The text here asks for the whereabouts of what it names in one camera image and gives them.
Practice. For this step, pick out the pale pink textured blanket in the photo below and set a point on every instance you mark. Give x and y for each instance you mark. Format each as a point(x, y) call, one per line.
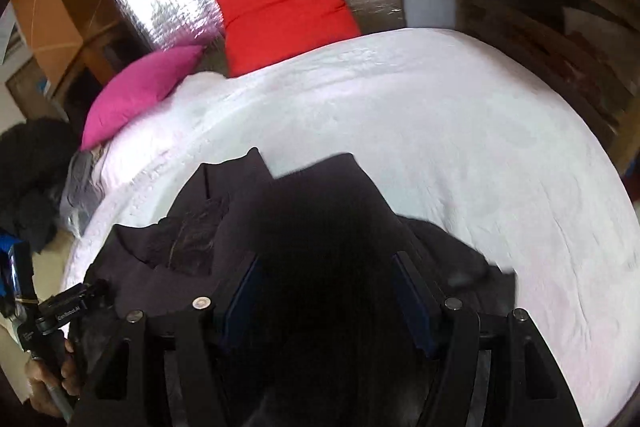
point(450, 132)

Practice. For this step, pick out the dark purple garment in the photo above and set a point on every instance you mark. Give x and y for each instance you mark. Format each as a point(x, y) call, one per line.
point(310, 232)

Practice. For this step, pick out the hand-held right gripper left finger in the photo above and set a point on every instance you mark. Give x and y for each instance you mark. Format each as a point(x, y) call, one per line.
point(240, 304)

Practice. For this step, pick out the red pillow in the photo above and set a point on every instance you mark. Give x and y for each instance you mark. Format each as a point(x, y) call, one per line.
point(285, 12)

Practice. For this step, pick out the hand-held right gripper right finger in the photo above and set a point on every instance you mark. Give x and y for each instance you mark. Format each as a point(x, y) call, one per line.
point(415, 307)

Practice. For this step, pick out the black fluffy cloth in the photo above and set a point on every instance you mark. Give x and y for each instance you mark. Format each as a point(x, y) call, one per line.
point(30, 172)

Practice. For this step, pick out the magenta pillow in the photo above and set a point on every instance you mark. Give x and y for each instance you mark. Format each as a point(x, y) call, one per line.
point(135, 92)

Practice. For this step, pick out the grey crumpled cloth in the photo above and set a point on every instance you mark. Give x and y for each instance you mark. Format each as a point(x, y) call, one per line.
point(80, 192)

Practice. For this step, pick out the person's left hand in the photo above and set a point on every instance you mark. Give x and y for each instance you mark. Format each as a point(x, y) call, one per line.
point(45, 392)

